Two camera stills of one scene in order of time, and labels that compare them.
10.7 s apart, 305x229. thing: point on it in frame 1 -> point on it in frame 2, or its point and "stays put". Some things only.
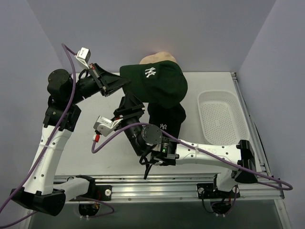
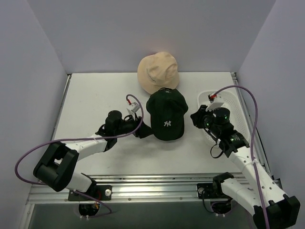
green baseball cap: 161,83 -> 167,107
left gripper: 98,79 -> 138,130
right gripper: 128,112 -> 198,117
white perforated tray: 222,121 stays put
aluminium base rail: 126,188 stays put
